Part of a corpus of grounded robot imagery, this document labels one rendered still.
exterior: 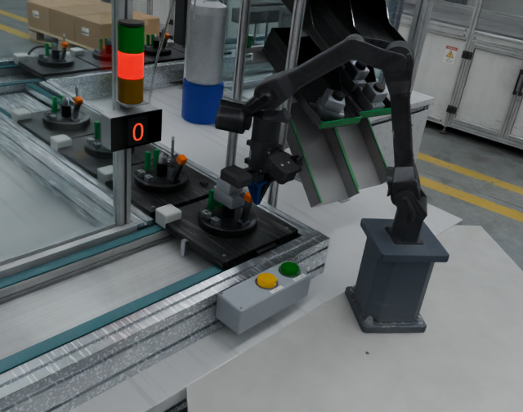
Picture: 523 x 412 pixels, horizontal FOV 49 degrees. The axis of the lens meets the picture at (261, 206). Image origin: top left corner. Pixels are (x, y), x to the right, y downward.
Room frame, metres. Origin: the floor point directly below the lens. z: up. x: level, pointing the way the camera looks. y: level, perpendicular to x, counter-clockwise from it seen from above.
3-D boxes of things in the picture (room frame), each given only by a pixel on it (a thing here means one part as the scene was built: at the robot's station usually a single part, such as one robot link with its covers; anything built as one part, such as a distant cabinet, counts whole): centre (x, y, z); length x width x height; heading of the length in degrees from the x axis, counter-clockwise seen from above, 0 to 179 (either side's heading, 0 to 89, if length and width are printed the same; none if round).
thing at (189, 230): (1.17, 0.07, 0.96); 0.24 x 0.24 x 0.02; 49
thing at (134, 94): (1.11, 0.29, 1.28); 0.05 x 0.05 x 0.05
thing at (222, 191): (1.18, 0.08, 1.06); 0.08 x 0.04 x 0.07; 49
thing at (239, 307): (0.97, -0.03, 0.93); 0.21 x 0.07 x 0.06; 139
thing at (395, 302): (1.05, -0.30, 0.96); 0.15 x 0.15 x 0.20; 12
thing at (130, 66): (1.11, 0.29, 1.33); 0.05 x 0.05 x 0.05
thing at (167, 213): (1.16, 0.21, 0.97); 0.05 x 0.05 x 0.04; 49
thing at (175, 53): (2.63, 0.57, 1.01); 0.24 x 0.24 x 0.13; 49
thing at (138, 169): (1.34, 0.27, 1.01); 0.24 x 0.24 x 0.13; 49
